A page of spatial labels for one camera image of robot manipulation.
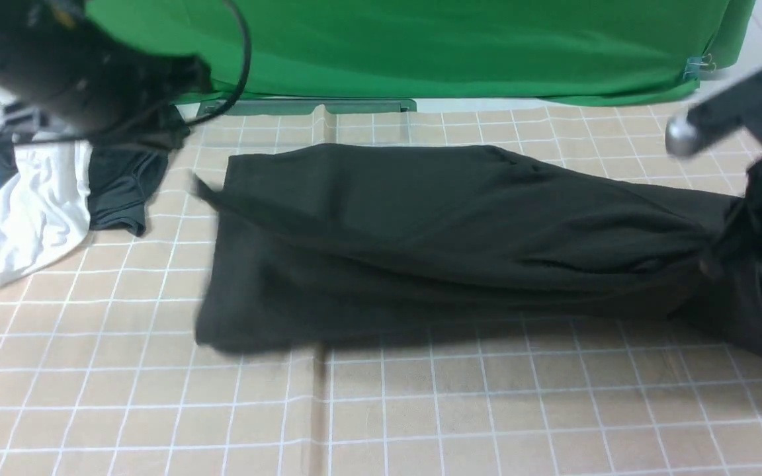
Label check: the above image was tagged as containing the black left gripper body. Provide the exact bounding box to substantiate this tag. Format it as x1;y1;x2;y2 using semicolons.
77;46;213;133

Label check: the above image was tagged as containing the dark gray long sleeve shirt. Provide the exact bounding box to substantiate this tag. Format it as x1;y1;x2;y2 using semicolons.
194;143;762;358

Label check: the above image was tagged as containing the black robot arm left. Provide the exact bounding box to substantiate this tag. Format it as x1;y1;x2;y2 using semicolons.
0;1;210;135

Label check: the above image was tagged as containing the white crumpled shirt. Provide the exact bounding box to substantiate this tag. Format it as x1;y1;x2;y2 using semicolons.
0;89;93;288

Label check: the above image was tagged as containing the dark gray crumpled garment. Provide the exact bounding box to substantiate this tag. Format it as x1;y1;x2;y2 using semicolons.
4;126;169;236

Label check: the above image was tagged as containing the metal binder clip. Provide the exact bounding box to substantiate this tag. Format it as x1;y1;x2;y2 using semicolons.
681;54;717;81

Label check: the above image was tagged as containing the green backdrop cloth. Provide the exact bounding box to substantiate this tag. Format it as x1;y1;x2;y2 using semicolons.
83;0;756;108

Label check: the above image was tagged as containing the beige grid tablecloth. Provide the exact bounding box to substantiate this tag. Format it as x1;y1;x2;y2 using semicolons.
0;104;762;475

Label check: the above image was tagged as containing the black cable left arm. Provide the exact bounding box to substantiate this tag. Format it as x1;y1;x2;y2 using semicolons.
0;0;253;149

